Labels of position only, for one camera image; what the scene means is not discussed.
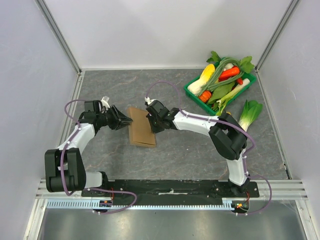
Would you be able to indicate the brown cardboard express box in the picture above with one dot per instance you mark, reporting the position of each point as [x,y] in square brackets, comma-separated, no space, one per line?
[140,133]

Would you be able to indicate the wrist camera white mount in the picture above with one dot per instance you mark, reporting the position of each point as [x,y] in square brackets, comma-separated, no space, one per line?
[148,101]
[104,104]

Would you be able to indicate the white green leek toy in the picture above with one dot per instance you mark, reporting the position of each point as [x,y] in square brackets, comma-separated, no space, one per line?
[224,100]

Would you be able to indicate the grey slotted cable duct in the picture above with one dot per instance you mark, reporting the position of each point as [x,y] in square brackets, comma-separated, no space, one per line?
[101,204]

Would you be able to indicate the bok choy toy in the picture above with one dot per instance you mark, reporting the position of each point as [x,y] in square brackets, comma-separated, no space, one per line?
[251,111]

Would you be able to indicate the small orange pumpkin toy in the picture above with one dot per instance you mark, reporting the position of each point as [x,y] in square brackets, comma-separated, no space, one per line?
[205,96]

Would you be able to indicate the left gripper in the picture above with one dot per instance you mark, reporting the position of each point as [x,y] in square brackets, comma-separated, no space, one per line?
[119,119]

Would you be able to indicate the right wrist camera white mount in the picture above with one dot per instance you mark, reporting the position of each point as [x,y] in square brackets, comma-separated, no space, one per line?
[148,101]

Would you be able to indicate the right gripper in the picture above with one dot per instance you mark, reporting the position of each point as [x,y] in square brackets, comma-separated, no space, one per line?
[153,120]

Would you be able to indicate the orange carrot toy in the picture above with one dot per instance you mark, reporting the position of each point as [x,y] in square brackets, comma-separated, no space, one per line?
[232,72]

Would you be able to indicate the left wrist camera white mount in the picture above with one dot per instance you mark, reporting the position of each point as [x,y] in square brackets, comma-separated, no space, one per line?
[104,104]

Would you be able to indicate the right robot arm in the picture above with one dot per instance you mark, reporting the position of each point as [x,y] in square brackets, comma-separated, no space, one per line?
[226,134]

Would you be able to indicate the green leafy vegetable toy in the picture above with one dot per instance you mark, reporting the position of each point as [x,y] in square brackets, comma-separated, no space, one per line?
[217,94]

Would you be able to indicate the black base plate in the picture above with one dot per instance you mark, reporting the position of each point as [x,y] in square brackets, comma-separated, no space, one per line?
[171,191]

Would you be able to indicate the green long beans toy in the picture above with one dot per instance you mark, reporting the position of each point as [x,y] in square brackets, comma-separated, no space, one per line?
[211,85]

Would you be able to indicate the yellow napa cabbage toy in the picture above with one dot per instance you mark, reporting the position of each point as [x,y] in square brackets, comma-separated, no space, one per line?
[197,85]

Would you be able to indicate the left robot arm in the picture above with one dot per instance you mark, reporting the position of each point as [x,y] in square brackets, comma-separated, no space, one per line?
[64,167]

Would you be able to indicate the green plastic tray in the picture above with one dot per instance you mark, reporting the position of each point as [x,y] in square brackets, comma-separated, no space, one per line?
[246,65]

